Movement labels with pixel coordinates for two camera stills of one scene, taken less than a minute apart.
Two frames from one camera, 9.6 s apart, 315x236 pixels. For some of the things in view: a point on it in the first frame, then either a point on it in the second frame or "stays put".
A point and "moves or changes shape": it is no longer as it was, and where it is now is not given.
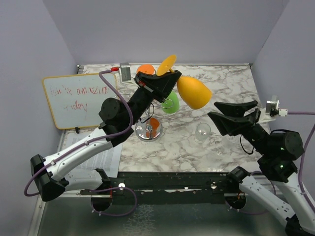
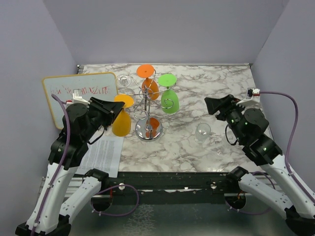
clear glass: (202, 131) stays put
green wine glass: (172, 104) stays put
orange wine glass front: (196, 95) moves or changes shape
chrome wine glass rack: (149, 129) stays put
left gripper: (164, 83) to (110, 109)
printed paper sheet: (108, 162) stays put
